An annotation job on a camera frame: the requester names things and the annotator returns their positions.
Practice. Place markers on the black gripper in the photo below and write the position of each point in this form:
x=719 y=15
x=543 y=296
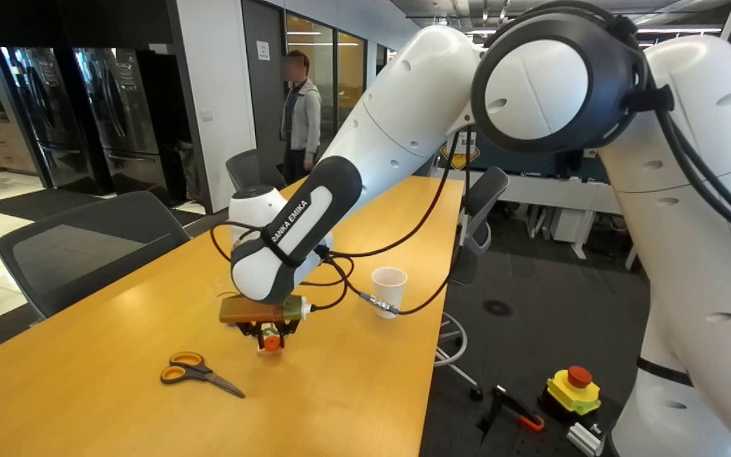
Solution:
x=253 y=326

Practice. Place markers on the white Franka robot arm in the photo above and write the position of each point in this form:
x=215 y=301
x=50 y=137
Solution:
x=399 y=109

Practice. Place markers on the white paper cup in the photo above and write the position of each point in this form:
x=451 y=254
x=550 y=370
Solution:
x=393 y=283

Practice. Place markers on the round floor outlet cover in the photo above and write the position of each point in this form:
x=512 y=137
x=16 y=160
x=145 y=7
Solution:
x=496 y=306

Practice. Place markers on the grey mesh office chair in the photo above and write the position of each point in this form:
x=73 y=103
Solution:
x=484 y=205
x=96 y=245
x=253 y=174

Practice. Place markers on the grey chair base with footring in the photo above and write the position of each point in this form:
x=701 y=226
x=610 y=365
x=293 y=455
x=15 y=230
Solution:
x=458 y=359

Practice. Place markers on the person in grey jacket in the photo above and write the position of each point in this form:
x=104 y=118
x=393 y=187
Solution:
x=304 y=118

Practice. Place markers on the white paper door sign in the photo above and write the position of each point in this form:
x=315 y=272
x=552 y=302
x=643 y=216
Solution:
x=262 y=52

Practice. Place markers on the black framed glass doors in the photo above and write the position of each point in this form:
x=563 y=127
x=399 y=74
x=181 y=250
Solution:
x=96 y=103

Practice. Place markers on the yellow red emergency stop button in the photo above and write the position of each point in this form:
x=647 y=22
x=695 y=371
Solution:
x=574 y=391

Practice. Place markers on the white office desk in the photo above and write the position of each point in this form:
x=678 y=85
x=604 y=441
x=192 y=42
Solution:
x=569 y=198

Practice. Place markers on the silver metal box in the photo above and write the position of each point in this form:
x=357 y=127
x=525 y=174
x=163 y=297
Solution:
x=588 y=437

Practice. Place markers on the brown wrist camera board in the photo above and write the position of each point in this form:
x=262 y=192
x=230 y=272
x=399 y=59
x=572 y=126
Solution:
x=255 y=311

